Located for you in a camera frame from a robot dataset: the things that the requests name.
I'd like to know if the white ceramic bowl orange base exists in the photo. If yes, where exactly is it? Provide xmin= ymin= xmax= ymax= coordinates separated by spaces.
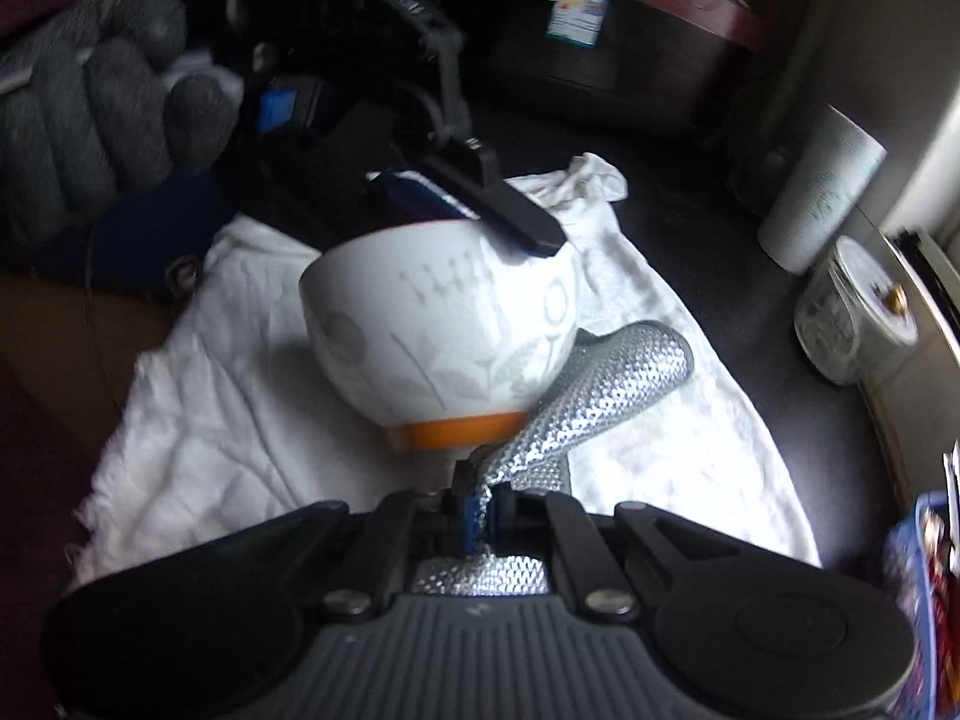
xmin=299 ymin=220 xmax=581 ymax=452

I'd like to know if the grey gloved hand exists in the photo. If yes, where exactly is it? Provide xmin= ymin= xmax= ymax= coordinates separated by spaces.
xmin=2 ymin=0 xmax=242 ymax=245

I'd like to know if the white cotton cloth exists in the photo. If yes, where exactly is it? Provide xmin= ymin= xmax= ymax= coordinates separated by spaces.
xmin=71 ymin=153 xmax=818 ymax=583

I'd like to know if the dark red rice cooker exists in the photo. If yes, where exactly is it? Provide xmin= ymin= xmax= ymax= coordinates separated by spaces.
xmin=501 ymin=0 xmax=768 ymax=117

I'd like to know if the white paper towel roll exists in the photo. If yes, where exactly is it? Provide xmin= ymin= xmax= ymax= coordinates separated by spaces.
xmin=758 ymin=106 xmax=887 ymax=275

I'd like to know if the blue plastic basket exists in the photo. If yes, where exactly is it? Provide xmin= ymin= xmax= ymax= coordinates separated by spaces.
xmin=884 ymin=493 xmax=958 ymax=718

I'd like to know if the glass jar with lid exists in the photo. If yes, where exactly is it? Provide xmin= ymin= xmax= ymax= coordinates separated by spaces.
xmin=794 ymin=236 xmax=918 ymax=385

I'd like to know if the small brown nut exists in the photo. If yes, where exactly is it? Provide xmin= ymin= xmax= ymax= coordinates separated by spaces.
xmin=882 ymin=284 xmax=910 ymax=317

